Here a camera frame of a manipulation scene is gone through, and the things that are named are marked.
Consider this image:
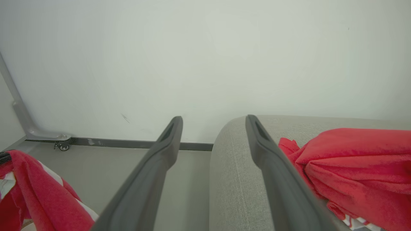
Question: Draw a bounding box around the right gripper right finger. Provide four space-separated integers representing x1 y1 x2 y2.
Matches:
245 115 349 231

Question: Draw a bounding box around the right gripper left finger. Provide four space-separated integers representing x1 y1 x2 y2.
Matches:
91 116 184 231

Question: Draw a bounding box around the red garment with white stripes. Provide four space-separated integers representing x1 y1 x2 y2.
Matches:
0 149 99 231
278 128 411 231

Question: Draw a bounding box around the grey fabric sofa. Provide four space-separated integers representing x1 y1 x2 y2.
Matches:
209 115 411 231

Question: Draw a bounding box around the dark grey baseboard strip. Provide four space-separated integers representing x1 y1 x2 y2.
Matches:
25 137 214 151

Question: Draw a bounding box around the grey metal frame with caster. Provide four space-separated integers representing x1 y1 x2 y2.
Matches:
0 53 72 142

